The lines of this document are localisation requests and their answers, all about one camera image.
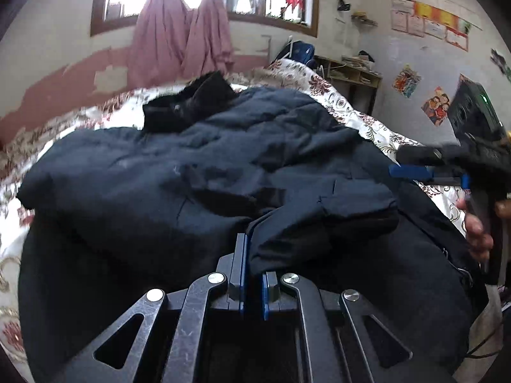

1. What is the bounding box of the wall poster with figures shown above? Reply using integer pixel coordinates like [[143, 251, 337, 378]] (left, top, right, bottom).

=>
[[422, 86, 451, 126]]

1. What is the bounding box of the pink curtain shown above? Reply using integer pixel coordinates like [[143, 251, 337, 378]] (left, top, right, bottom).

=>
[[181, 0, 236, 76], [128, 0, 196, 88]]

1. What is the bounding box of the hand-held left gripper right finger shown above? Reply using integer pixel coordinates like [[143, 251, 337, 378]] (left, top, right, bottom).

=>
[[261, 270, 456, 383]]

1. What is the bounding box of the bed with floral sheet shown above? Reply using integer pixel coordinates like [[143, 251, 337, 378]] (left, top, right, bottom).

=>
[[0, 58, 472, 383]]

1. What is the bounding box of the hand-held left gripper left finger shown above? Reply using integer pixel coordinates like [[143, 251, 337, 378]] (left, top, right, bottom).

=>
[[50, 232, 251, 383]]

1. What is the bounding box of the dark navy padded jacket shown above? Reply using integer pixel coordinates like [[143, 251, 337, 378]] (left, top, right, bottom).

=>
[[17, 71, 485, 383]]

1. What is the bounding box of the small wall shelf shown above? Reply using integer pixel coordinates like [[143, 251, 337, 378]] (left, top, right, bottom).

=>
[[351, 12, 378, 28]]

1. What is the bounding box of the wooden open shelf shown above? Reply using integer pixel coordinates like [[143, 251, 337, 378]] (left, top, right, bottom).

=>
[[315, 55, 383, 114]]

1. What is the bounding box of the blue backpack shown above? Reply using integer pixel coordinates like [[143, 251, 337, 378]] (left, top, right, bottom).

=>
[[287, 41, 316, 68]]

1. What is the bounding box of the person's right hand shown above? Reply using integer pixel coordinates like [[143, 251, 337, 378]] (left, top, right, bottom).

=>
[[457, 197, 511, 264]]

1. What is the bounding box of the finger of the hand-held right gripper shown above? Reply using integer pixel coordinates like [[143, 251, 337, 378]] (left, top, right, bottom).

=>
[[397, 144, 444, 165], [389, 163, 469, 189]]

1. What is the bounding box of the colourful cartoon wall poster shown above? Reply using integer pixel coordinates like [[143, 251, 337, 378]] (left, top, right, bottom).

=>
[[392, 64, 422, 98]]

